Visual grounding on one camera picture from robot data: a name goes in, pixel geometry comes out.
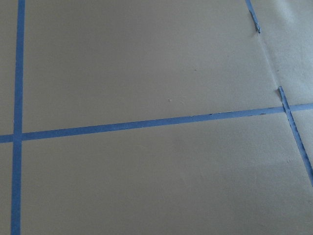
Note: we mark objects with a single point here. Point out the short blue tape strip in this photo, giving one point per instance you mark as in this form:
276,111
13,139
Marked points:
297,137

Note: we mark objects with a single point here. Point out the long blue tape strip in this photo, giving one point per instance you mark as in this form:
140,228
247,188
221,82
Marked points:
147,123

